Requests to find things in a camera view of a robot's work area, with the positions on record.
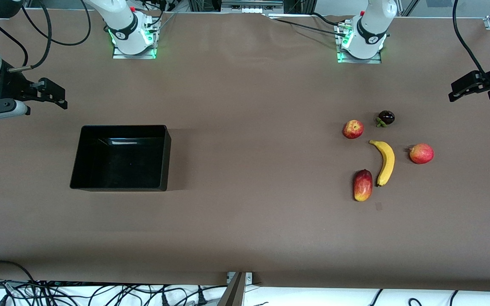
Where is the black plastic box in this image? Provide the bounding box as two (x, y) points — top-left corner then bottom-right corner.
(69, 125), (172, 192)

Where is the yellow banana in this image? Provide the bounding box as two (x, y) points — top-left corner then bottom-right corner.
(368, 139), (396, 187)

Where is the small red yellow apple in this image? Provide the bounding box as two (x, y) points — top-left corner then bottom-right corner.
(342, 119), (365, 140)

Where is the round red apple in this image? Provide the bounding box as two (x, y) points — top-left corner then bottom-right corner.
(408, 143), (435, 165)

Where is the dark purple mangosteen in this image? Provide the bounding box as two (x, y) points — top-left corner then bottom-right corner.
(375, 110), (396, 128)

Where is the red yellow mango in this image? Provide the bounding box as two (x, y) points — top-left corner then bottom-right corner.
(353, 169), (373, 202)

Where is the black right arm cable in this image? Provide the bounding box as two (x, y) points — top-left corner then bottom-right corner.
(0, 0), (92, 72)

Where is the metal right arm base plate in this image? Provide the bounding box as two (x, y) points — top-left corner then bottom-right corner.
(111, 26), (158, 60)

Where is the black cable on table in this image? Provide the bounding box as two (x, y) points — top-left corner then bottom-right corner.
(265, 12), (350, 38)

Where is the black looped floor cable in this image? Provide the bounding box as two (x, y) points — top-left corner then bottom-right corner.
(0, 260), (38, 284)

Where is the metal table edge bracket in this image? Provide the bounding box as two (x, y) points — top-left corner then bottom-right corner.
(216, 272), (254, 306)

